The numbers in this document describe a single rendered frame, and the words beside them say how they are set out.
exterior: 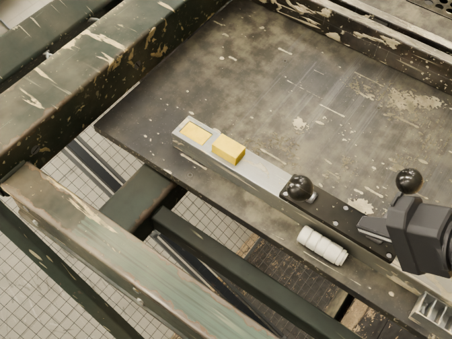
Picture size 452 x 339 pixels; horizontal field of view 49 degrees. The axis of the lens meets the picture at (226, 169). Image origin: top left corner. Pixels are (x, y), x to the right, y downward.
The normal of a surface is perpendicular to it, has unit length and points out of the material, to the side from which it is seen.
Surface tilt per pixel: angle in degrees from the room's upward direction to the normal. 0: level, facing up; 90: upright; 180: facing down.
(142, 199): 60
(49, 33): 90
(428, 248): 90
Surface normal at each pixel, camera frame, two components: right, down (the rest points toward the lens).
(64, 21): 0.44, -0.22
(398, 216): -0.70, -0.04
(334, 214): 0.03, -0.55
